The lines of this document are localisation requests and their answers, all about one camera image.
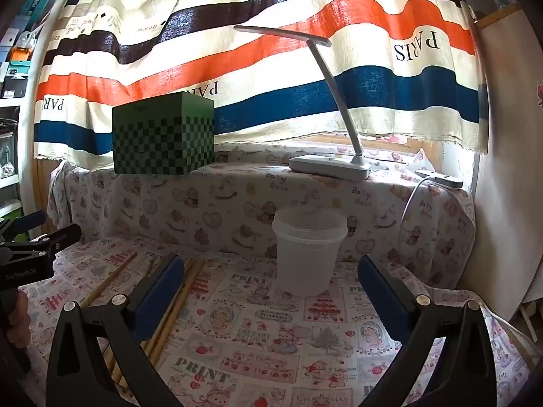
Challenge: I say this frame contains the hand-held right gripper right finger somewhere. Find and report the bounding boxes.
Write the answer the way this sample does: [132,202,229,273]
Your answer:
[357,253,497,407]

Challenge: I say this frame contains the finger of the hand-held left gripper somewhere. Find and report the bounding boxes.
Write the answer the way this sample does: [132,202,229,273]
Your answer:
[0,211,46,242]
[0,223,82,260]

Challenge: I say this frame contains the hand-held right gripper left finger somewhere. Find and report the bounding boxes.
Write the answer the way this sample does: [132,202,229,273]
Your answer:
[46,253,186,407]

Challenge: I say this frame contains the wooden chopstick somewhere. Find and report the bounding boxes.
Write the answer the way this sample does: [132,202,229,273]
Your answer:
[153,261,206,367]
[178,260,192,295]
[80,252,138,308]
[102,345,130,393]
[144,260,200,363]

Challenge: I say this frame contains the translucent plastic cup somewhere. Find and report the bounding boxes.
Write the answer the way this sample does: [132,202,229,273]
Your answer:
[271,208,349,298]

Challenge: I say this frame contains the person's left hand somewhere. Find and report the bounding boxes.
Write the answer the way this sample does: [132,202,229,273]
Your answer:
[8,292,31,343]

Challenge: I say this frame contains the bear and heart printed cloth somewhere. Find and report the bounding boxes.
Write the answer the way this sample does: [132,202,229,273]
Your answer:
[46,142,476,289]

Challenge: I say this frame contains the white shelving unit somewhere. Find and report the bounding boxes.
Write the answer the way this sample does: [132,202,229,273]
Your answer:
[0,0,58,221]

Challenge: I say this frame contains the white power strip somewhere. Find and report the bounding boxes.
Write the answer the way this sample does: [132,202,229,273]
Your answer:
[413,170,464,189]

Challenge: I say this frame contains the green checkered box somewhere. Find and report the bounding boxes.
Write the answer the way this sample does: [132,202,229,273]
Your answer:
[111,91,216,175]

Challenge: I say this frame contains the white desk lamp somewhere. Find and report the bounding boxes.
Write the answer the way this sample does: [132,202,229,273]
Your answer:
[234,25,371,179]

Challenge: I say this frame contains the stack of assorted boxes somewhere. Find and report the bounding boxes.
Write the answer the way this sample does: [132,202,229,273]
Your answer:
[0,0,54,98]

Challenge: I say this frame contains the white panel with wooden edge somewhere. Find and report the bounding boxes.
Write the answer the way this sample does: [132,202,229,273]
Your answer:
[475,4,543,323]

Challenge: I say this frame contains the striped fabric curtain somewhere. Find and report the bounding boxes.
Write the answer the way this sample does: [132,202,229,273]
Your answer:
[34,0,488,162]

